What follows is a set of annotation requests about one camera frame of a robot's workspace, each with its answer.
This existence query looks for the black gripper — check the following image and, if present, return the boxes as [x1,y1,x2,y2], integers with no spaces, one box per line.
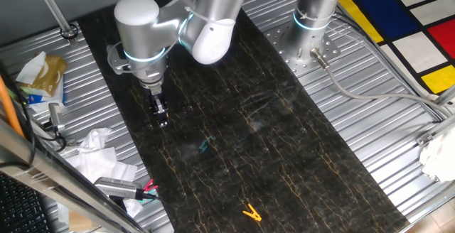
[146,90,170,129]

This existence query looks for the colour block patterned cloth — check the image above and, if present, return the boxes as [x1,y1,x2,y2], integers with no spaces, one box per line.
[337,0,455,95]

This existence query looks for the crumpled white tissue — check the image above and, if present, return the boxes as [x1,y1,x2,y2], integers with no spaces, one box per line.
[77,127,113,156]

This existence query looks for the red plastic clip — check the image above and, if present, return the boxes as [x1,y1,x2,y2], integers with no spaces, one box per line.
[141,178,160,193]

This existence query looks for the black marble pattern mat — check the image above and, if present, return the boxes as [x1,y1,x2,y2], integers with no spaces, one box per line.
[76,0,410,233]

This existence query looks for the green plastic clip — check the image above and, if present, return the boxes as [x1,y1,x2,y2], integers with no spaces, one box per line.
[137,188,158,204]

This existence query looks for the yellow tissue box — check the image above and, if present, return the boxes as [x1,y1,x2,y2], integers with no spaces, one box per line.
[30,54,68,98]

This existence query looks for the blue white tissue pack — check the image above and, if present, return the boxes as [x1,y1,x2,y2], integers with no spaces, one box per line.
[20,80,67,114]

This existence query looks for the white pulled tissue sheet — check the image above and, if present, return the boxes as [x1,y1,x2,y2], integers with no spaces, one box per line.
[16,50,48,85]

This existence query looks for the orange clothespin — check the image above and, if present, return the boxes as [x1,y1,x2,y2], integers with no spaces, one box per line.
[242,203,263,222]

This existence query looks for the black keyboard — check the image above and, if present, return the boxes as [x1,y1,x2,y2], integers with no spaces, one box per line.
[0,171,54,233]

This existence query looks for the white cloth bundle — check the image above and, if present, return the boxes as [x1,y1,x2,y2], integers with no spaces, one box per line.
[418,126,455,183]

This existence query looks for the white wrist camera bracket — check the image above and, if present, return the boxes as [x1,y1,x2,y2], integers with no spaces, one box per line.
[106,43,134,76]

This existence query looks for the thin black usb cable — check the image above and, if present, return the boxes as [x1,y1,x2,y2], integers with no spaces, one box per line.
[140,189,168,204]

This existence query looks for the ribbed silver camera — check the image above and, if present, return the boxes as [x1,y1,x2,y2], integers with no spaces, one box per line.
[93,176,145,201]

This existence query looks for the black looped cable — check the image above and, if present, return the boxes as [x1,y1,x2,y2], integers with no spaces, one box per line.
[37,119,68,153]

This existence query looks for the grey camera stand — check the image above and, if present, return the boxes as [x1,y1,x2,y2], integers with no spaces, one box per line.
[48,102,67,134]

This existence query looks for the aluminium frame bar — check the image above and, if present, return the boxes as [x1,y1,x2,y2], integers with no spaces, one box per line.
[0,117,149,233]

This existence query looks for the thick black cable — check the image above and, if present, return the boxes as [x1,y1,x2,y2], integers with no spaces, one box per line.
[0,60,38,170]

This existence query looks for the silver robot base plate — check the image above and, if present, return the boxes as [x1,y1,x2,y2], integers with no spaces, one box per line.
[264,21,341,77]

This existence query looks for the orange cable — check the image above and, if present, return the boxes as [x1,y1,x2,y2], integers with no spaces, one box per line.
[0,75,26,140]

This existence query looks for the silver camera stand pole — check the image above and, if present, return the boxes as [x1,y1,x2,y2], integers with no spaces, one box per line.
[29,0,79,45]

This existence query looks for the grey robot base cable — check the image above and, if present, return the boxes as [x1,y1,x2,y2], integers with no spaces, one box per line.
[309,48,455,119]

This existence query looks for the aluminium profile with bracket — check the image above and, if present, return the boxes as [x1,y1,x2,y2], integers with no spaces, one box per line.
[414,114,455,148]

